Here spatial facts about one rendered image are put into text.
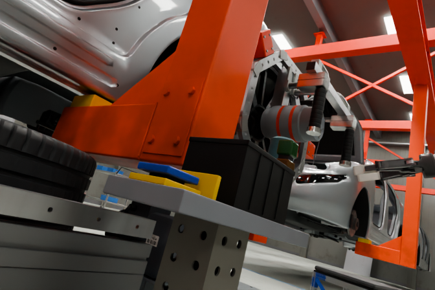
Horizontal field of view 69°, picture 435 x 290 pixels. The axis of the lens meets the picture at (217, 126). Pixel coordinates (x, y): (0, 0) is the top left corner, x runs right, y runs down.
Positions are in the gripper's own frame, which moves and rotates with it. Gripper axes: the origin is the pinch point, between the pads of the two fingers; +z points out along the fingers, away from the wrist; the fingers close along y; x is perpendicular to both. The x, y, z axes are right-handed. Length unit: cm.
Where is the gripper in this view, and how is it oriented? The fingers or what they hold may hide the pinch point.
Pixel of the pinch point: (364, 173)
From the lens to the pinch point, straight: 118.1
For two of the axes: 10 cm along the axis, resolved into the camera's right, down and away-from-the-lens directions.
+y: -5.1, -3.7, -7.8
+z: -8.6, 2.0, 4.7
